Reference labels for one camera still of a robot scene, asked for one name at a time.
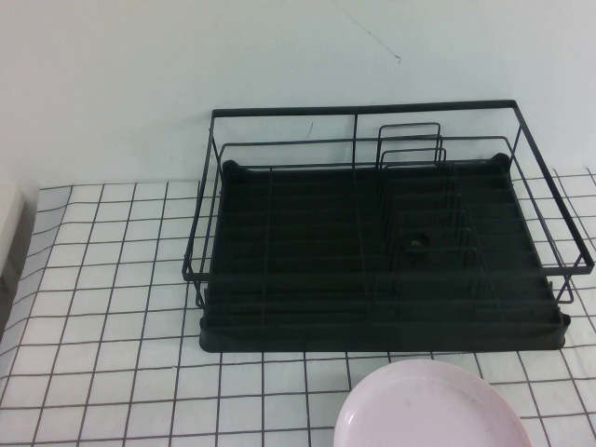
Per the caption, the pink round plate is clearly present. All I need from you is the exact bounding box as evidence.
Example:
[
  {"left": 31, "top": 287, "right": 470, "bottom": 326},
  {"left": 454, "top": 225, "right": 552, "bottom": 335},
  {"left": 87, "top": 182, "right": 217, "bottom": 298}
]
[{"left": 332, "top": 360, "right": 535, "bottom": 447}]

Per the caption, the black dish drying rack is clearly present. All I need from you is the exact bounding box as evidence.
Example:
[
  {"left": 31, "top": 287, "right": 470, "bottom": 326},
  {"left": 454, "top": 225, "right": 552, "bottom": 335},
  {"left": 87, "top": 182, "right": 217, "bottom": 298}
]
[{"left": 197, "top": 153, "right": 572, "bottom": 354}]

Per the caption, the white grid tablecloth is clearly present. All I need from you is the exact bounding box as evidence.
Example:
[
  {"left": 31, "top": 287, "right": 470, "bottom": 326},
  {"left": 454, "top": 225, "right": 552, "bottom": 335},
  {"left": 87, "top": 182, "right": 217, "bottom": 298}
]
[{"left": 0, "top": 167, "right": 596, "bottom": 447}]

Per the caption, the white grey box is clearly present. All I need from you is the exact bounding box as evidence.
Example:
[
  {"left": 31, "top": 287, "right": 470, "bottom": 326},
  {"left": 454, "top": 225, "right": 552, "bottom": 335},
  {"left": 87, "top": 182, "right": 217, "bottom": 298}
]
[{"left": 0, "top": 185, "right": 41, "bottom": 327}]

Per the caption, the black wire dish rack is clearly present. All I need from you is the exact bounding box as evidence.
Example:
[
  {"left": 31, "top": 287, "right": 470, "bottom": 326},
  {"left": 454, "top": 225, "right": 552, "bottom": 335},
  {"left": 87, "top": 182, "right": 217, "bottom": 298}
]
[{"left": 181, "top": 98, "right": 596, "bottom": 327}]

